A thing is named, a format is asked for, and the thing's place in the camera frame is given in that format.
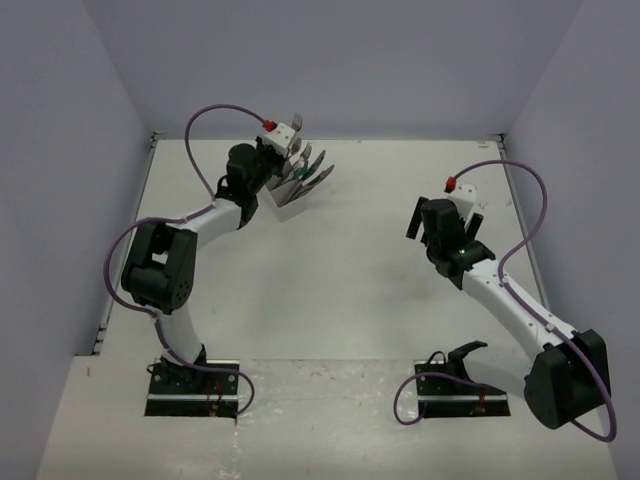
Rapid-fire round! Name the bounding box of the teal plastic knife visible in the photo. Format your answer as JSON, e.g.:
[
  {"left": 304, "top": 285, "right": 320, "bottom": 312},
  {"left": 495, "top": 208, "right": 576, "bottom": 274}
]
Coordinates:
[{"left": 292, "top": 165, "right": 310, "bottom": 180}]

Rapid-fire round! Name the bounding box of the metal fork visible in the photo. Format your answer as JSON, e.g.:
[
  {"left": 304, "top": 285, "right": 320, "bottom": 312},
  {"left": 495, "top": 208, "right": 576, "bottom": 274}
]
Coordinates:
[
  {"left": 289, "top": 112, "right": 303, "bottom": 148},
  {"left": 298, "top": 143, "right": 312, "bottom": 164}
]

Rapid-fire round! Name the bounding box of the long metal knife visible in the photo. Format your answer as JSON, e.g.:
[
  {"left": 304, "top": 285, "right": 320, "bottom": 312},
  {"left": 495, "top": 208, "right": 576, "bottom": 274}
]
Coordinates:
[{"left": 298, "top": 150, "right": 326, "bottom": 186}]

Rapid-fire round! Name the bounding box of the crossing metal knife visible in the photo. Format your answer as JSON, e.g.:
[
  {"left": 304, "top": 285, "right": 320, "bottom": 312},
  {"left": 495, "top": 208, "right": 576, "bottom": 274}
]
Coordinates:
[{"left": 313, "top": 165, "right": 335, "bottom": 182}]

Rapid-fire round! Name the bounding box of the round metal ladle spoon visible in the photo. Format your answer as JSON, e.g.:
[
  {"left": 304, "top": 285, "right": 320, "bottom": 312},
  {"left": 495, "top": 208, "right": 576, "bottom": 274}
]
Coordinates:
[{"left": 289, "top": 137, "right": 302, "bottom": 156}]

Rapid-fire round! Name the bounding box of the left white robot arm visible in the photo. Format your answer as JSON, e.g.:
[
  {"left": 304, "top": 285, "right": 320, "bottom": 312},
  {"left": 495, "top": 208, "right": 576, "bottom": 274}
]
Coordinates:
[{"left": 121, "top": 139, "right": 289, "bottom": 393}]

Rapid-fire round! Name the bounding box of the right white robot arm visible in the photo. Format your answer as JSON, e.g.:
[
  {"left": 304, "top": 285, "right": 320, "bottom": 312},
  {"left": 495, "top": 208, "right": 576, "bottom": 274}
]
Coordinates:
[{"left": 406, "top": 195, "right": 616, "bottom": 430}]

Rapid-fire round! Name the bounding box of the white three-compartment container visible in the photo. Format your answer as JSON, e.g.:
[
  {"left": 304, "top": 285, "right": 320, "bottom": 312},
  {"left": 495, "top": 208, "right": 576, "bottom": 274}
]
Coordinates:
[{"left": 262, "top": 176, "right": 308, "bottom": 222}]

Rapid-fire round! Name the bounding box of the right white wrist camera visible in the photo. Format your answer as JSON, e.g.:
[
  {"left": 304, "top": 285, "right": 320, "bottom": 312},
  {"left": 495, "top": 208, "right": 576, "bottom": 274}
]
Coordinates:
[{"left": 446, "top": 183, "right": 477, "bottom": 220}]

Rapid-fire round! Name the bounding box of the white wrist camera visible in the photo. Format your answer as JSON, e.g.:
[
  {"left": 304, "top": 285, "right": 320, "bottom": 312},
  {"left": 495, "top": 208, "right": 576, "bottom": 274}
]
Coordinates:
[
  {"left": 261, "top": 120, "right": 294, "bottom": 157},
  {"left": 446, "top": 183, "right": 477, "bottom": 220}
]

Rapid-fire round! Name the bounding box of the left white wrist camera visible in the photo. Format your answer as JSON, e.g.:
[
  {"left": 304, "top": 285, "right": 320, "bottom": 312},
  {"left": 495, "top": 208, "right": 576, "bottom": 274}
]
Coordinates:
[{"left": 261, "top": 120, "right": 294, "bottom": 157}]

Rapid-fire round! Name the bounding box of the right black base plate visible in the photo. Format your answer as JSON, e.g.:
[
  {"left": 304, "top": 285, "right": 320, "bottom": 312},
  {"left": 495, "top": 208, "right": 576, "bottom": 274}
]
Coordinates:
[{"left": 414, "top": 360, "right": 511, "bottom": 419}]

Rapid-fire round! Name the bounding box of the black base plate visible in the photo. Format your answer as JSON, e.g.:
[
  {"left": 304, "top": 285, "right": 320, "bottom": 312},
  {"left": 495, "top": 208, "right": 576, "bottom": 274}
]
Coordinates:
[
  {"left": 144, "top": 358, "right": 240, "bottom": 419},
  {"left": 414, "top": 360, "right": 511, "bottom": 419}
]

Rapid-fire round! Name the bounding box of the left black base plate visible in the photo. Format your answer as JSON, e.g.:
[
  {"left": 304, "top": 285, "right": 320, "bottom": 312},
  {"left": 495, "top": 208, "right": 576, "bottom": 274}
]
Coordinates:
[{"left": 144, "top": 358, "right": 240, "bottom": 419}]

